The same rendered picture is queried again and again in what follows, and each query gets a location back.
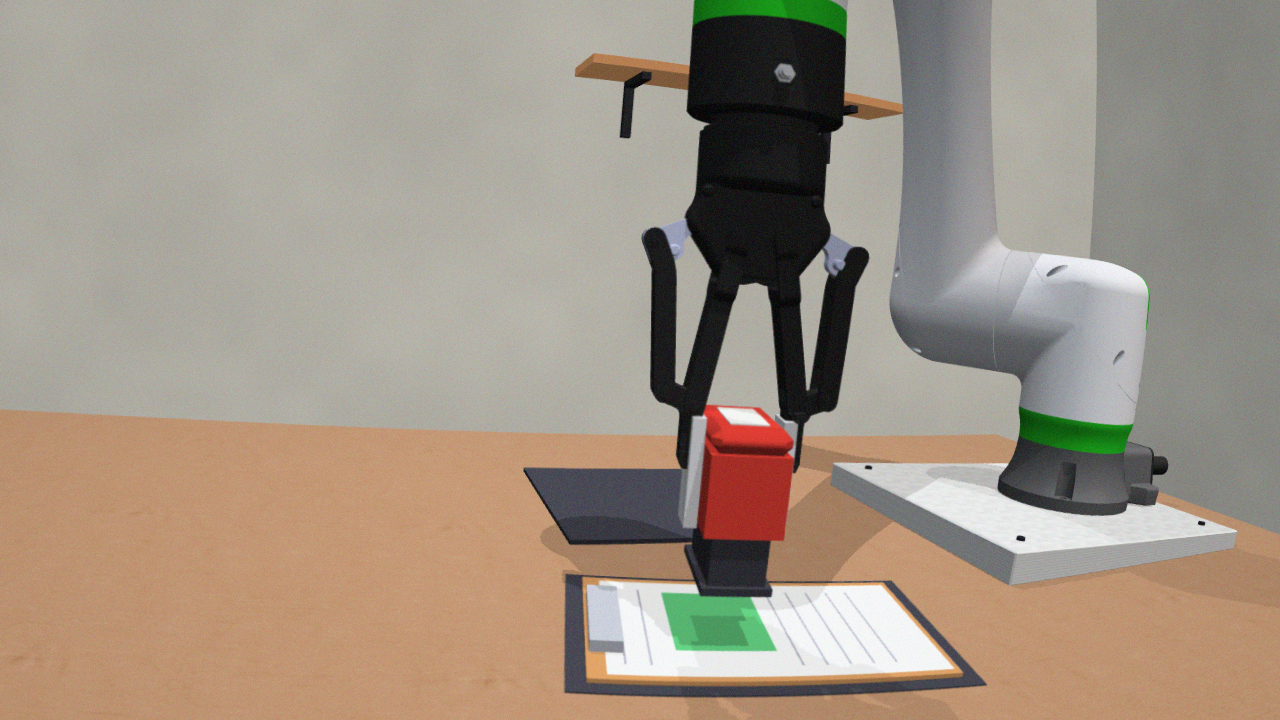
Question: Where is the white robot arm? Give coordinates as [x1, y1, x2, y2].
[686, 0, 1169, 516]

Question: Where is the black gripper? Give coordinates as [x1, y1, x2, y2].
[641, 122, 869, 528]

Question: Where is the red self-inking stamp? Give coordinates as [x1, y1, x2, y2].
[684, 405, 794, 597]

